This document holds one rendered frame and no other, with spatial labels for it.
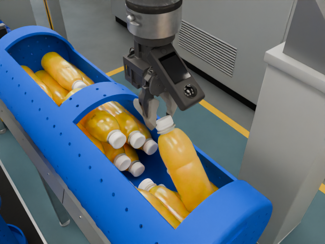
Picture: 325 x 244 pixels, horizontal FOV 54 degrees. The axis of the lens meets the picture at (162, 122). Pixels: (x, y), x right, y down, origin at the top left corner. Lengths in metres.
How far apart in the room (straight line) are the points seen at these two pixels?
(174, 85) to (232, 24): 1.97
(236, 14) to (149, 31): 1.94
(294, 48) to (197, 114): 1.48
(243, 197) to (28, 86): 0.60
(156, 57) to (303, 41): 0.72
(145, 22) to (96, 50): 2.92
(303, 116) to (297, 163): 0.22
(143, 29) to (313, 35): 0.74
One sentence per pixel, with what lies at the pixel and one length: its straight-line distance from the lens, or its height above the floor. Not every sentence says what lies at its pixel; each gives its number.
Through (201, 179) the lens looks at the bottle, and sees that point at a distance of 0.67.
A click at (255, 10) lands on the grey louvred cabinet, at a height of 0.79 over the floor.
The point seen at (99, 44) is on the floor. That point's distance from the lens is 3.52.
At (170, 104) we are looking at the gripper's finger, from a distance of 0.65.
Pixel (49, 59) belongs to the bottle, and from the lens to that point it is 1.10.
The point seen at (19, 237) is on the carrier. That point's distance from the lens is 1.87.
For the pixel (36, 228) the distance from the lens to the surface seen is 1.88.
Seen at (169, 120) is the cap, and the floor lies 1.26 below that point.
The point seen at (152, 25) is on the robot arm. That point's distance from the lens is 0.51.
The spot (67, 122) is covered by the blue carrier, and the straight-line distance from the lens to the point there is 0.75.
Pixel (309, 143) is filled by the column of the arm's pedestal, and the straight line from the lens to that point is 1.30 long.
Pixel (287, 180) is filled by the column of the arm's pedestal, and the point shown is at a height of 0.59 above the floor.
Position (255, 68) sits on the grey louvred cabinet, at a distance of 2.46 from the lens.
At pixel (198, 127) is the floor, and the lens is 2.46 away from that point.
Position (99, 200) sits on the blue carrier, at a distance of 0.66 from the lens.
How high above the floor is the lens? 1.70
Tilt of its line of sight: 43 degrees down
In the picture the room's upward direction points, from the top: straight up
